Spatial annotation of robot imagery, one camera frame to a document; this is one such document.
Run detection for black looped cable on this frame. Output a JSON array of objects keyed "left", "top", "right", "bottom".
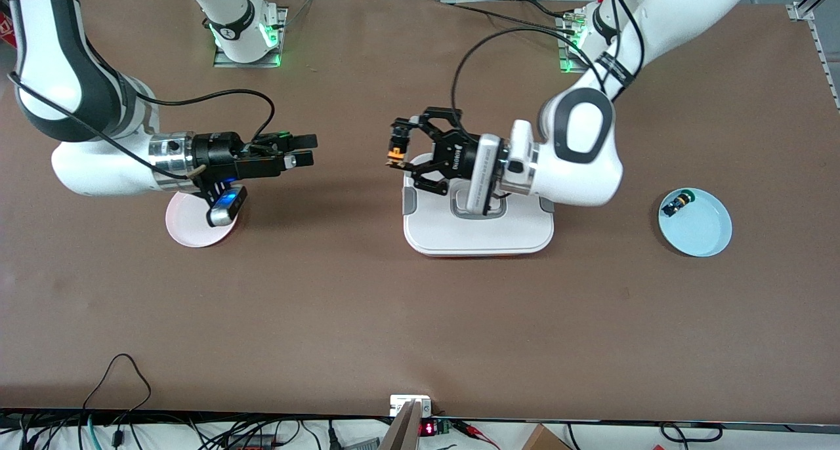
[{"left": 82, "top": 353, "right": 153, "bottom": 417}]

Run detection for black cable to base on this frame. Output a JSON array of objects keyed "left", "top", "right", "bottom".
[{"left": 441, "top": 1, "right": 579, "bottom": 34}]

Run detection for red black probe wires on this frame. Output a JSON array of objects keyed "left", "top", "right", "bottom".
[{"left": 451, "top": 420, "right": 501, "bottom": 450}]

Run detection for light blue round plate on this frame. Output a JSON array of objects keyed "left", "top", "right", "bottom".
[{"left": 658, "top": 188, "right": 733, "bottom": 258}]

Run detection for white metal bracket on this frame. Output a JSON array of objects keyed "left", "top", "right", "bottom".
[{"left": 390, "top": 395, "right": 432, "bottom": 418}]

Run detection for brown cardboard box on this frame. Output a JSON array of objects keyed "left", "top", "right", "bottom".
[{"left": 522, "top": 424, "right": 573, "bottom": 450}]

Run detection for grey camera support beam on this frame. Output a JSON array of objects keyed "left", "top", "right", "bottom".
[{"left": 381, "top": 399, "right": 425, "bottom": 450}]

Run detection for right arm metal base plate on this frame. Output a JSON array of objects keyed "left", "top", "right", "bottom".
[{"left": 213, "top": 7, "right": 288, "bottom": 68}]

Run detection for pink round plate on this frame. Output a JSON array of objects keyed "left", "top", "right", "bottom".
[{"left": 165, "top": 189, "right": 242, "bottom": 249}]

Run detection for aluminium profile rail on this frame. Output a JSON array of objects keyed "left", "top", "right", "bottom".
[{"left": 786, "top": 0, "right": 840, "bottom": 113}]

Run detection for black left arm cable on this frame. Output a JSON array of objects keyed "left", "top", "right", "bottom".
[{"left": 451, "top": 0, "right": 632, "bottom": 117}]

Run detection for white lidded lunch box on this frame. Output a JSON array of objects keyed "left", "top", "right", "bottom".
[{"left": 402, "top": 153, "right": 555, "bottom": 258}]

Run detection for black curled cable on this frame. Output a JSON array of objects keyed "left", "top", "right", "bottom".
[{"left": 659, "top": 422, "right": 724, "bottom": 445}]

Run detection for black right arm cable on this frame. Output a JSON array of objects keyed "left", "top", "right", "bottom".
[{"left": 8, "top": 72, "right": 276, "bottom": 179}]

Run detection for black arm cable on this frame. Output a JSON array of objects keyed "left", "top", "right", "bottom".
[
  {"left": 8, "top": 72, "right": 276, "bottom": 179},
  {"left": 451, "top": 0, "right": 632, "bottom": 117}
]

